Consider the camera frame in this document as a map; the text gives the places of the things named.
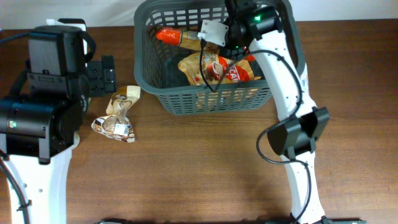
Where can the tissue multipack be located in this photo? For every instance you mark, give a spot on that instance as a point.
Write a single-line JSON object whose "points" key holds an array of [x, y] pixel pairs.
{"points": [[304, 80]]}

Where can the grey plastic shopping basket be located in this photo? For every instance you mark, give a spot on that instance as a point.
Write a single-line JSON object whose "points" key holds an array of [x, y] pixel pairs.
{"points": [[156, 64]]}

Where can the brown sugar coffee bag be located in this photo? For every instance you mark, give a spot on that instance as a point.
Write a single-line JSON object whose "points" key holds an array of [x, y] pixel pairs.
{"points": [[213, 67]]}

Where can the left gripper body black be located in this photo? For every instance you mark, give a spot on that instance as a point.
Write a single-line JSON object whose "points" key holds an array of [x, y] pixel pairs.
{"points": [[102, 80]]}

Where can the brown snack bag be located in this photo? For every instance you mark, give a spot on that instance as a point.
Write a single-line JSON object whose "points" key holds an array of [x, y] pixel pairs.
{"points": [[116, 125]]}

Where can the spaghetti pack orange ends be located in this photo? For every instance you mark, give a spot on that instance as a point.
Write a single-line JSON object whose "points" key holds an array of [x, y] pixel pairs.
{"points": [[189, 40]]}

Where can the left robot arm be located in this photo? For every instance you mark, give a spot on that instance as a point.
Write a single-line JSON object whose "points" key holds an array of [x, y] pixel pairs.
{"points": [[42, 113]]}

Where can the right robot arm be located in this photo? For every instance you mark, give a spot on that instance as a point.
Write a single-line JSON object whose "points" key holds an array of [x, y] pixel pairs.
{"points": [[292, 124]]}

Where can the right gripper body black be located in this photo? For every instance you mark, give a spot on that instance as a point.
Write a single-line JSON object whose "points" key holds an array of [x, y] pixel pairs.
{"points": [[234, 47]]}

